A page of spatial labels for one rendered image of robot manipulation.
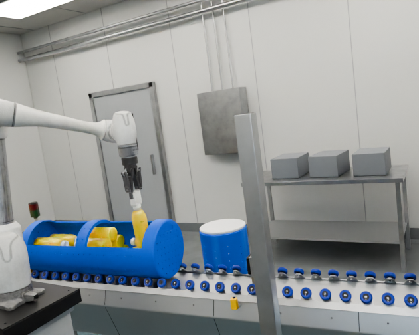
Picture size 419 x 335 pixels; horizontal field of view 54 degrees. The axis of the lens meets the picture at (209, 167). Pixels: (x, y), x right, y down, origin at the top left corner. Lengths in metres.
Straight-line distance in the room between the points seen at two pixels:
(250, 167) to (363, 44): 3.70
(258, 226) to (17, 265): 0.98
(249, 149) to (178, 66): 4.50
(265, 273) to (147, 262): 0.68
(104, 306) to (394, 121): 3.67
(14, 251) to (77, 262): 0.49
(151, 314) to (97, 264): 0.36
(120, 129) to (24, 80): 5.99
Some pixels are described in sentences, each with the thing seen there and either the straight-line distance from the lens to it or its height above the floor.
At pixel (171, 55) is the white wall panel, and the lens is 5.88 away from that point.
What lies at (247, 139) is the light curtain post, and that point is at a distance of 1.37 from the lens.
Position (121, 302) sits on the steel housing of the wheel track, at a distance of 2.17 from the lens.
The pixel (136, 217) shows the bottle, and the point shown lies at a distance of 2.00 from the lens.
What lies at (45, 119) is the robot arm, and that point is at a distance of 1.88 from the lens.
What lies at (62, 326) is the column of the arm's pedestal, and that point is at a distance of 1.96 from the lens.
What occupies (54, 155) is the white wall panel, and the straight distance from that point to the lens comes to 7.64.
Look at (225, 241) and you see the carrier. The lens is 2.39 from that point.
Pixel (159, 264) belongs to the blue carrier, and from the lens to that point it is 1.98.
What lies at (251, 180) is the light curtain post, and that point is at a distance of 1.39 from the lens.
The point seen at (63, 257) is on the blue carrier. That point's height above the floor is 1.08.
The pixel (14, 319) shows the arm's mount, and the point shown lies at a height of 1.07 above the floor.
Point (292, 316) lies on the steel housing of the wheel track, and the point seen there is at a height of 0.87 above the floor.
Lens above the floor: 1.73
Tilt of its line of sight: 8 degrees down
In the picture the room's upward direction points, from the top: 8 degrees counter-clockwise
